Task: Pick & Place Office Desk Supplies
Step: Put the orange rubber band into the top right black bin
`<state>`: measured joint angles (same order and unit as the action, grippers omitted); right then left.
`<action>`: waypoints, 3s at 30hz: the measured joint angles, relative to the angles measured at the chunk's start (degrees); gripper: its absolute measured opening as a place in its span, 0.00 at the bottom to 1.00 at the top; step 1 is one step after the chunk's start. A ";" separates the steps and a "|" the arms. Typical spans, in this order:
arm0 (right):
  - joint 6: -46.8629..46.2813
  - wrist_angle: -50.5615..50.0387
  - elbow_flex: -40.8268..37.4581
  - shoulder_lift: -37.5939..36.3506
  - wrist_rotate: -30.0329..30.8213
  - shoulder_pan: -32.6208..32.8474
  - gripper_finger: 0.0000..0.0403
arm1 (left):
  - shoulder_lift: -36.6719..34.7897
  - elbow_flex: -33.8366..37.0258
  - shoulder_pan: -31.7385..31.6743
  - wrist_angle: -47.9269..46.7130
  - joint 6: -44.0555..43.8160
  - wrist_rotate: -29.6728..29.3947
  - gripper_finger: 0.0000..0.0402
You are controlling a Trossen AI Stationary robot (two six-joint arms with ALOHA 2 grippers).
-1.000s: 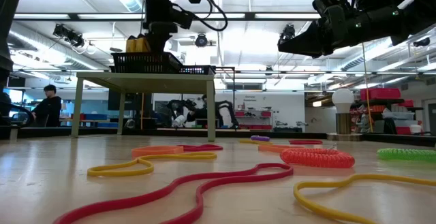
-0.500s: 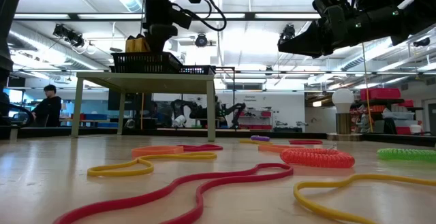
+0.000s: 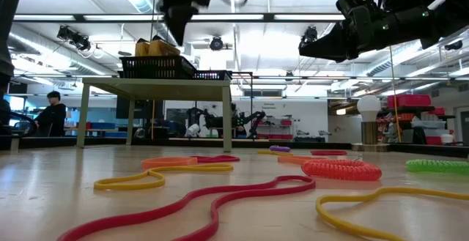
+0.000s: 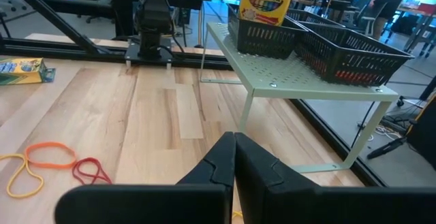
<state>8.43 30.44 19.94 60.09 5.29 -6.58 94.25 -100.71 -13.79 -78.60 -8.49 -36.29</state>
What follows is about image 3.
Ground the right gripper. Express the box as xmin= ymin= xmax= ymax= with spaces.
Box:
xmin=298 ymin=4 xmax=412 ymax=64

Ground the red rubber band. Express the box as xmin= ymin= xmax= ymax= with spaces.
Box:
xmin=311 ymin=149 xmax=348 ymax=157
xmin=190 ymin=154 xmax=242 ymax=164
xmin=56 ymin=174 xmax=317 ymax=241

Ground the pale green metal riser shelf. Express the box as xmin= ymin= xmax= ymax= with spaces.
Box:
xmin=76 ymin=77 xmax=234 ymax=154

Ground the white bulb table lamp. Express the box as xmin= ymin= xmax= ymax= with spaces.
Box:
xmin=351 ymin=94 xmax=391 ymax=153

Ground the white rack with red bins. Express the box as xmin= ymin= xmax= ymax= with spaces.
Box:
xmin=256 ymin=117 xmax=300 ymax=140

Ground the black monitor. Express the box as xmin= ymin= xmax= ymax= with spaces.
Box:
xmin=115 ymin=95 xmax=165 ymax=120

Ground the large red storage bin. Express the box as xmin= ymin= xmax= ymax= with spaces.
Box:
xmin=386 ymin=94 xmax=432 ymax=109

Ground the yellow rubber band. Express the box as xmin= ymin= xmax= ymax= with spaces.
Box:
xmin=315 ymin=186 xmax=469 ymax=241
xmin=256 ymin=149 xmax=295 ymax=157
xmin=92 ymin=163 xmax=235 ymax=192

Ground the white plastic tub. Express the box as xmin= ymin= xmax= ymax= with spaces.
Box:
xmin=410 ymin=116 xmax=448 ymax=129

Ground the person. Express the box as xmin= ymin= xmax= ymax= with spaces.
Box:
xmin=34 ymin=90 xmax=68 ymax=138

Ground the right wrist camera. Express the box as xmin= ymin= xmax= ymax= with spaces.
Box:
xmin=334 ymin=0 xmax=383 ymax=15

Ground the yellow hanging cord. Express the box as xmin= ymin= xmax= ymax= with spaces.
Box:
xmin=388 ymin=46 xmax=402 ymax=143

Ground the white camera device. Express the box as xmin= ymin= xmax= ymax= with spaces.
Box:
xmin=183 ymin=122 xmax=201 ymax=138

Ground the orange coil wrist keychain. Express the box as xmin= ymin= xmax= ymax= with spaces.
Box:
xmin=301 ymin=158 xmax=383 ymax=182

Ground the silver ventilation duct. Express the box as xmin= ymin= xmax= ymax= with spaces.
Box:
xmin=9 ymin=26 xmax=111 ymax=76

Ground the green coil wrist keychain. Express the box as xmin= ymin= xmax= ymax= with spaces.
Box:
xmin=405 ymin=158 xmax=469 ymax=177

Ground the black cable loop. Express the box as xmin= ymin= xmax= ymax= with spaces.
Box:
xmin=0 ymin=108 xmax=38 ymax=136

